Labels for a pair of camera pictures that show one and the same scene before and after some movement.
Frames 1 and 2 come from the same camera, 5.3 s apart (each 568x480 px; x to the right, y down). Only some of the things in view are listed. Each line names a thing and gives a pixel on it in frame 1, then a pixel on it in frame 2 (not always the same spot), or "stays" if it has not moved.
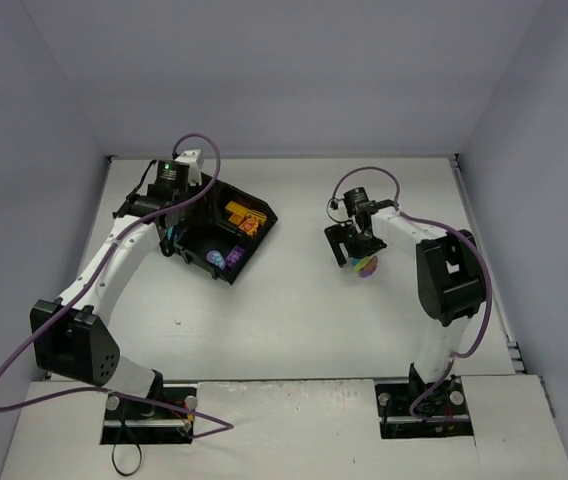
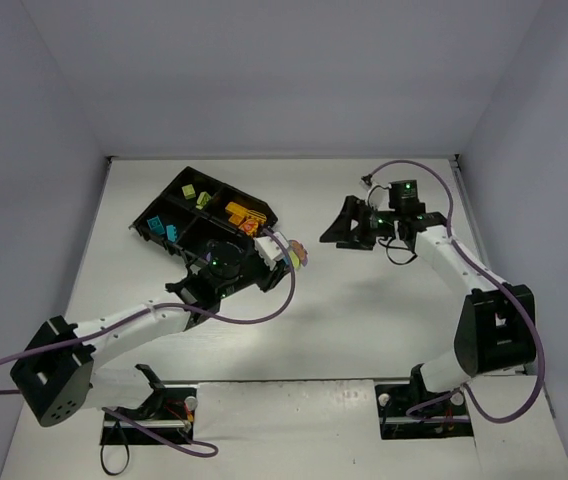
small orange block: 238,212 stays
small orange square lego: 234,218 stays
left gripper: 175,242 -> 268,275
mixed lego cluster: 366,266 -> 297,253
